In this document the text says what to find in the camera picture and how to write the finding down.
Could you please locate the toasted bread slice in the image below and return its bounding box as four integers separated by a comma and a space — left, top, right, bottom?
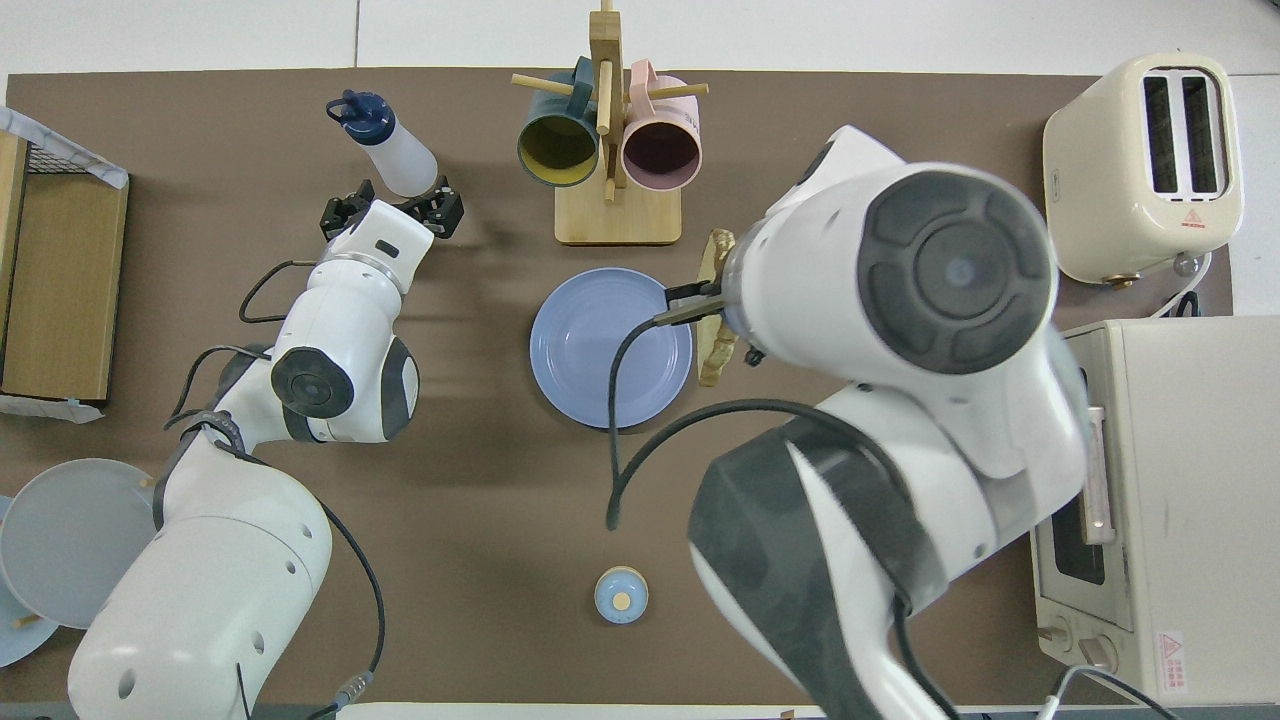
697, 229, 739, 387

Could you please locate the translucent seasoning bottle blue cap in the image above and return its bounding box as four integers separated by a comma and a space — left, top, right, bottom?
326, 90, 439, 198

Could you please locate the periwinkle blue plate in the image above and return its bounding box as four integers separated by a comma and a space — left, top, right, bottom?
530, 267, 693, 430

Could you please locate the grey plate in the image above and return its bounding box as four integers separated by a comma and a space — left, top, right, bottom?
0, 458, 159, 630

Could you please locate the light blue plate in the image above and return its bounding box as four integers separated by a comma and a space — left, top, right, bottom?
0, 495, 61, 668

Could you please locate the wooden mug tree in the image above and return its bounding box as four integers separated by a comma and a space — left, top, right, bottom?
511, 0, 709, 246

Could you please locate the dark teal mug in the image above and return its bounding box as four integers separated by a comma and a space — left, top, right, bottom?
517, 56, 601, 188

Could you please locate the pink mug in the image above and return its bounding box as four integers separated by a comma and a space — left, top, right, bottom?
621, 59, 703, 193

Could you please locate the brown table mat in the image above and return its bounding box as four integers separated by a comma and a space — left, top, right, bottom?
0, 68, 1233, 706

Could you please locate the wooden box with mesh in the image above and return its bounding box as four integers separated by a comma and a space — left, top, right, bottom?
0, 105, 131, 425

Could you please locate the cream two-slot toaster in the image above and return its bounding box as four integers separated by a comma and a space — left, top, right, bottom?
1043, 52, 1244, 286

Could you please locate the white toaster oven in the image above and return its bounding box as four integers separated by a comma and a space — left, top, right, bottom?
1030, 318, 1280, 705

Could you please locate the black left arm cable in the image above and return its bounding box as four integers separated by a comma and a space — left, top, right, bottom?
152, 258, 387, 720

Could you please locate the white toaster power cord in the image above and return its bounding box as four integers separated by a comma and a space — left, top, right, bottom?
1150, 252, 1213, 319

